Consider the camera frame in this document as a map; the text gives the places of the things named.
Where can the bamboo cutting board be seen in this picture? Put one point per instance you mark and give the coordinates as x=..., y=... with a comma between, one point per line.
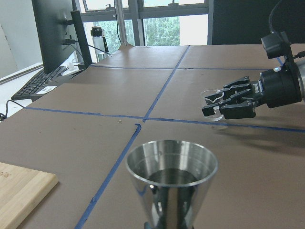
x=21, y=190

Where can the black keyboard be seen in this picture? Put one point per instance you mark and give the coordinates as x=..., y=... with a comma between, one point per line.
x=37, y=81

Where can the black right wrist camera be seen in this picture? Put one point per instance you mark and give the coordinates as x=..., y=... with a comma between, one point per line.
x=276, y=45

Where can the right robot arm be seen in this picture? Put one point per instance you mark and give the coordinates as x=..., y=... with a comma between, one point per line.
x=301, y=68

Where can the aluminium frame post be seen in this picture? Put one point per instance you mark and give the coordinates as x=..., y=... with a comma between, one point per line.
x=120, y=21

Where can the black computer monitor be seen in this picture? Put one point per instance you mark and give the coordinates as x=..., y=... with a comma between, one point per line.
x=59, y=26

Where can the steel jigger cup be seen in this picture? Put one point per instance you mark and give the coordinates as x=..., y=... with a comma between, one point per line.
x=171, y=179

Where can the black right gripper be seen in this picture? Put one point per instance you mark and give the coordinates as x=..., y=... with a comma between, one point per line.
x=279, y=88

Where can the clear water bottle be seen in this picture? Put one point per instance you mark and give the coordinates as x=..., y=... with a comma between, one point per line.
x=99, y=42

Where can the small glass measuring cup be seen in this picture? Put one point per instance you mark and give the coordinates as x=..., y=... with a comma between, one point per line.
x=212, y=97

